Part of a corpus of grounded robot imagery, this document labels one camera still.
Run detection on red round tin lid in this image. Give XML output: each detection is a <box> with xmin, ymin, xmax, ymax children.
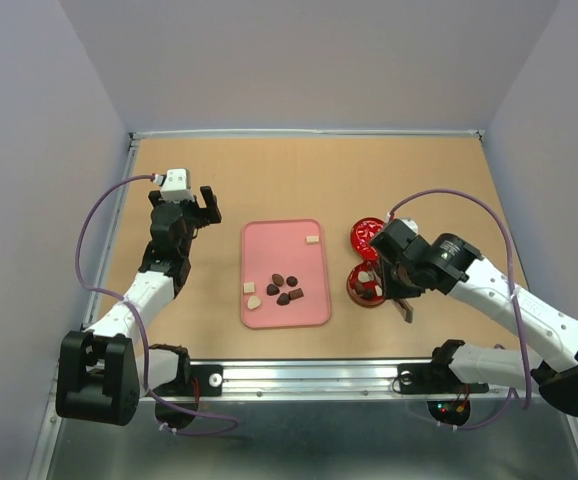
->
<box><xmin>350</xmin><ymin>217</ymin><xmax>384</xmax><ymax>261</ymax></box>

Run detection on dark heart chocolate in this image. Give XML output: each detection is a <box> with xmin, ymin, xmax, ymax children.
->
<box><xmin>266</xmin><ymin>284</ymin><xmax>280</xmax><ymax>296</ymax></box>
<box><xmin>276</xmin><ymin>293</ymin><xmax>291</xmax><ymax>306</ymax></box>

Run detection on brown oval chocolate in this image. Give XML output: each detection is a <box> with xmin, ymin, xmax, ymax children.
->
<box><xmin>271</xmin><ymin>274</ymin><xmax>285</xmax><ymax>286</ymax></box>

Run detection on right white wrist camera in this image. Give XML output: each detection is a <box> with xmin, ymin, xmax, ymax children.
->
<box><xmin>385</xmin><ymin>217</ymin><xmax>419</xmax><ymax>234</ymax></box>

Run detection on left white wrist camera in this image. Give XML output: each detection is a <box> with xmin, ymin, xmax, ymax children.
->
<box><xmin>152</xmin><ymin>168</ymin><xmax>194</xmax><ymax>202</ymax></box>

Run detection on dark heart chocolate left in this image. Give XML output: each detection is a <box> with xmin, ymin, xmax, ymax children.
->
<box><xmin>266</xmin><ymin>284</ymin><xmax>280</xmax><ymax>296</ymax></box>

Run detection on dark heart chocolate bottom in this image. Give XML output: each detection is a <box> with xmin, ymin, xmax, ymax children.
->
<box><xmin>276</xmin><ymin>293</ymin><xmax>291</xmax><ymax>306</ymax></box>

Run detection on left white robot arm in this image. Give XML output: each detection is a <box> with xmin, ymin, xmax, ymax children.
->
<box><xmin>56</xmin><ymin>186</ymin><xmax>222</xmax><ymax>426</ymax></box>

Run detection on pink plastic tray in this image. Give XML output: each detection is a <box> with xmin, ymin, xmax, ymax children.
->
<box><xmin>241</xmin><ymin>219</ymin><xmax>331</xmax><ymax>329</ymax></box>

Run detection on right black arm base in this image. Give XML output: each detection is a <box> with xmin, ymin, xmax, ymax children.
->
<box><xmin>392</xmin><ymin>361</ymin><xmax>489</xmax><ymax>428</ymax></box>

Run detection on aluminium table frame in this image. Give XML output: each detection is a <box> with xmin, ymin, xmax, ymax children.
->
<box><xmin>23</xmin><ymin>128</ymin><xmax>578</xmax><ymax>480</ymax></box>

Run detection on aluminium front rail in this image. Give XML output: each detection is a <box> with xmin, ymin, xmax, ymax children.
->
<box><xmin>143</xmin><ymin>355</ymin><xmax>578</xmax><ymax>400</ymax></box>

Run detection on white heart chocolate bottom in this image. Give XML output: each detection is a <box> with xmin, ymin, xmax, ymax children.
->
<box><xmin>246</xmin><ymin>295</ymin><xmax>261</xmax><ymax>310</ymax></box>

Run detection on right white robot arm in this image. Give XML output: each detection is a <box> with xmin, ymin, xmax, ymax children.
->
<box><xmin>370</xmin><ymin>219</ymin><xmax>578</xmax><ymax>417</ymax></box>

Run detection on metal tongs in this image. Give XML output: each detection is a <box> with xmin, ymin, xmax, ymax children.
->
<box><xmin>374</xmin><ymin>263</ymin><xmax>419</xmax><ymax>324</ymax></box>

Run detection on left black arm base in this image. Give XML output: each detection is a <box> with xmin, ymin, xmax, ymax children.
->
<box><xmin>149</xmin><ymin>344</ymin><xmax>224</xmax><ymax>411</ymax></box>

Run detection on red round tin box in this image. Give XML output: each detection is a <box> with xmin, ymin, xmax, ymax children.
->
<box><xmin>346</xmin><ymin>262</ymin><xmax>385</xmax><ymax>308</ymax></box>

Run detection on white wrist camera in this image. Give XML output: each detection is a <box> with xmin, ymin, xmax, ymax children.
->
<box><xmin>385</xmin><ymin>217</ymin><xmax>419</xmax><ymax>234</ymax></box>
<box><xmin>152</xmin><ymin>168</ymin><xmax>194</xmax><ymax>202</ymax></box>

